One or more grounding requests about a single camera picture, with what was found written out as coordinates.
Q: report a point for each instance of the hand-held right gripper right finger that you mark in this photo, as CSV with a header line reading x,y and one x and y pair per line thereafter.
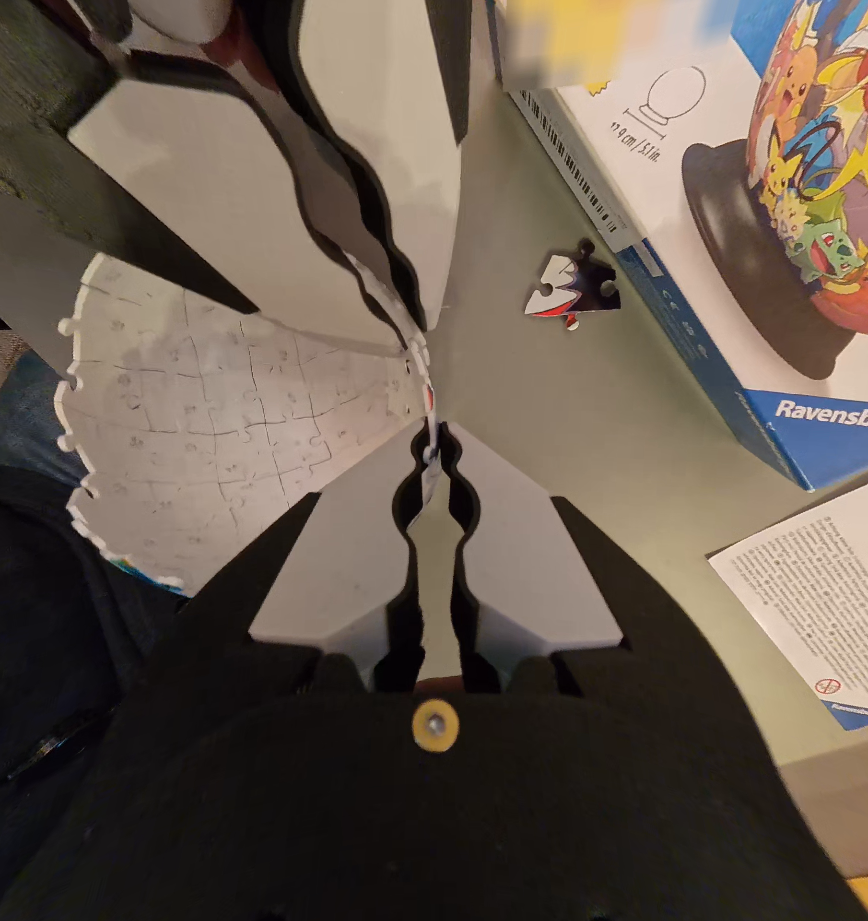
x,y
542,575

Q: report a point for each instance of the colourful puzzle ball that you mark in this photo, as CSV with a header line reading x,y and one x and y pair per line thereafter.
x,y
189,432

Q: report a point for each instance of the white puzzle piece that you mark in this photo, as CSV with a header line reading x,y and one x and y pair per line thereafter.
x,y
430,460

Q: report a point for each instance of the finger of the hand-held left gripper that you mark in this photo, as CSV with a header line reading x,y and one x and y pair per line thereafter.
x,y
398,108
211,201

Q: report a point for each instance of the blue puzzle box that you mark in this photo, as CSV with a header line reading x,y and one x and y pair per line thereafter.
x,y
693,302

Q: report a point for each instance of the person's blue jeans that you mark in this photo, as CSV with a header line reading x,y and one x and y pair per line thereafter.
x,y
24,424

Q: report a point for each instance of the white instruction sheet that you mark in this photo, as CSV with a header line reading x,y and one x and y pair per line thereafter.
x,y
808,590

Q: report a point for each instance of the black red puzzle piece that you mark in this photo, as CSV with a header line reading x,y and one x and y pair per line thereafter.
x,y
585,288

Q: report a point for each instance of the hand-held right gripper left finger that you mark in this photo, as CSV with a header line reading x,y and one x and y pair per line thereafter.
x,y
326,575

